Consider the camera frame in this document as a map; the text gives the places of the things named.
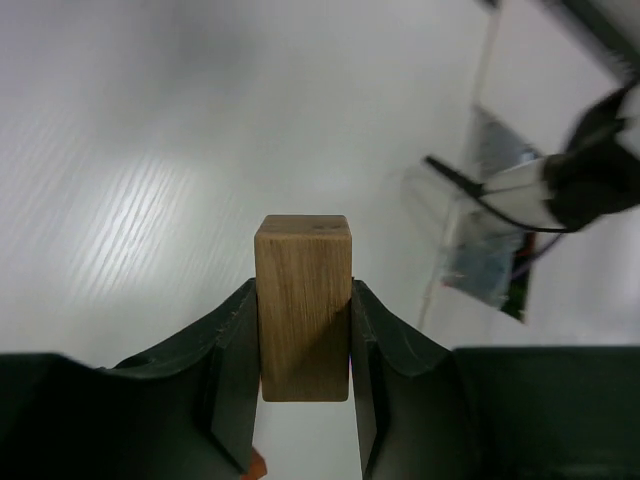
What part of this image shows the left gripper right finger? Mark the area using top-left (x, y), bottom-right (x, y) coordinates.
top-left (351, 281), bottom-right (639, 479)

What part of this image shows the striped dark wood block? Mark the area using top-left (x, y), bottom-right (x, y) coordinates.
top-left (254, 215), bottom-right (352, 402)

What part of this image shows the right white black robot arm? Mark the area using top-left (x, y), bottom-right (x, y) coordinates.
top-left (423, 78), bottom-right (639, 234)

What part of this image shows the long red-brown wood block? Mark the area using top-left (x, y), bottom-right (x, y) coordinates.
top-left (242, 448), bottom-right (268, 480)

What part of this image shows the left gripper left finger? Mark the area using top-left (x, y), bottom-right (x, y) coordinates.
top-left (1, 280), bottom-right (259, 479)

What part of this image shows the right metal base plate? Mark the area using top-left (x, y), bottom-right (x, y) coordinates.
top-left (402, 107), bottom-right (543, 326)

